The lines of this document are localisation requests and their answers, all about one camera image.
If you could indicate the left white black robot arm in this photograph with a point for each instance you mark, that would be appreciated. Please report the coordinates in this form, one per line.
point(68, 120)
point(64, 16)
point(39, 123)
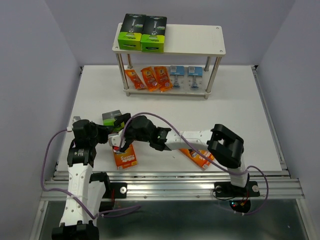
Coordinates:
point(85, 188)

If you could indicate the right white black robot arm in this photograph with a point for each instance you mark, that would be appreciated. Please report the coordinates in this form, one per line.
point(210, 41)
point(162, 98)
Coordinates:
point(225, 145)

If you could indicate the orange BIC razor bag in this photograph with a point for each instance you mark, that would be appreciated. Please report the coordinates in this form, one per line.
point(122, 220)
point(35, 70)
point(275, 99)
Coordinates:
point(150, 79)
point(163, 78)
point(135, 79)

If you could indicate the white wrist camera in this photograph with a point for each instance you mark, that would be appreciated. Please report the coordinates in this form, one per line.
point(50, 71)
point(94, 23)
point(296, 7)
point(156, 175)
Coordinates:
point(117, 140)
point(71, 122)

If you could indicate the white two-tier shelf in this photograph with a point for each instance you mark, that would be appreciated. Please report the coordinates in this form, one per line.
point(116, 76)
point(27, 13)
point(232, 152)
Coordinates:
point(182, 42)

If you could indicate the blue clear razor blister pack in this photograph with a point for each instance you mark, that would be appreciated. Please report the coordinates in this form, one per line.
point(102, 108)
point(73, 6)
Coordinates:
point(177, 74)

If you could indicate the orange Gillette Fusion pack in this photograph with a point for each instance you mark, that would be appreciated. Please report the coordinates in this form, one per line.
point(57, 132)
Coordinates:
point(124, 160)
point(197, 159)

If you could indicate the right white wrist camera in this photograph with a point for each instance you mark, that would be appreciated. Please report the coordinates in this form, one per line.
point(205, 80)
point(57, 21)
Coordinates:
point(117, 140)

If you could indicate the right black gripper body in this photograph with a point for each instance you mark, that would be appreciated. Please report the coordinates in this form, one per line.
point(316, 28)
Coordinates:
point(131, 135)

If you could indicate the black green razor box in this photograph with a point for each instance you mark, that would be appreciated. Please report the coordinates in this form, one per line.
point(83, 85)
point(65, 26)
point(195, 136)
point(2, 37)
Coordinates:
point(109, 118)
point(130, 34)

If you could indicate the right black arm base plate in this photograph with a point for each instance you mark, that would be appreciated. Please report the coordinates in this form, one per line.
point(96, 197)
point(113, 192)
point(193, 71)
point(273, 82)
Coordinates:
point(225, 190)

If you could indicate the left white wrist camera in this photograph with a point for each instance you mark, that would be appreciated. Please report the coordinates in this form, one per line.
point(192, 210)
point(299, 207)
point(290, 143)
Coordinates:
point(71, 122)

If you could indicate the aluminium rail frame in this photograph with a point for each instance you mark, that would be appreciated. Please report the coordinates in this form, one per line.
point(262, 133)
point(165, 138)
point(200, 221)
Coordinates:
point(176, 196)

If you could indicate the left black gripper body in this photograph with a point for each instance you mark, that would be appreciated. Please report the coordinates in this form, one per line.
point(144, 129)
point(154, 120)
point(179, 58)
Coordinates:
point(100, 134)

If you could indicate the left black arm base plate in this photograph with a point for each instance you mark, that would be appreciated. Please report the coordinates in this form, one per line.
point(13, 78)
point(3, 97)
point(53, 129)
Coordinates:
point(115, 190)

